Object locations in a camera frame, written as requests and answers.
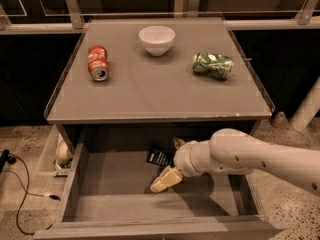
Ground dark blue rxbar wrapper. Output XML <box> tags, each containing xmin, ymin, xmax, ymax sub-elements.
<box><xmin>147</xmin><ymin>145</ymin><xmax>174</xmax><ymax>167</ymax></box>

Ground black cable on floor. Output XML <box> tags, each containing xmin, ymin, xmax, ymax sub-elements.
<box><xmin>0</xmin><ymin>149</ymin><xmax>62</xmax><ymax>236</ymax></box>

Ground white ceramic bowl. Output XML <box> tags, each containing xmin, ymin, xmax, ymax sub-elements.
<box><xmin>139</xmin><ymin>26</ymin><xmax>175</xmax><ymax>56</ymax></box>

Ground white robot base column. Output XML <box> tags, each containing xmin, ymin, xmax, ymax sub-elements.
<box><xmin>289</xmin><ymin>77</ymin><xmax>320</xmax><ymax>132</ymax></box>

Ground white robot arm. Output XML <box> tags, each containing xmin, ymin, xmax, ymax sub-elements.
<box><xmin>150</xmin><ymin>128</ymin><xmax>320</xmax><ymax>196</ymax></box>

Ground grey cabinet with counter top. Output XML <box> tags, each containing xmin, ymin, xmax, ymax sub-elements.
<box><xmin>45</xmin><ymin>17</ymin><xmax>275</xmax><ymax>138</ymax></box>

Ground crushed green soda can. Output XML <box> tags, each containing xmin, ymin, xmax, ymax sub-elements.
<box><xmin>192</xmin><ymin>52</ymin><xmax>234</xmax><ymax>80</ymax></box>

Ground open grey top drawer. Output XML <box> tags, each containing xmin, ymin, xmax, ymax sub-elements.
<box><xmin>34</xmin><ymin>123</ymin><xmax>285</xmax><ymax>240</ymax></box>

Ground metal rail frame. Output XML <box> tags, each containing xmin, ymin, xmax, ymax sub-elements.
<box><xmin>0</xmin><ymin>0</ymin><xmax>319</xmax><ymax>34</ymax></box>

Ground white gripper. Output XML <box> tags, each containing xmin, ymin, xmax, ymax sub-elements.
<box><xmin>150</xmin><ymin>137</ymin><xmax>211</xmax><ymax>193</ymax></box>

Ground red coca-cola can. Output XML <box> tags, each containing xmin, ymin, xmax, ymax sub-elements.
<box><xmin>88</xmin><ymin>45</ymin><xmax>109</xmax><ymax>81</ymax></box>

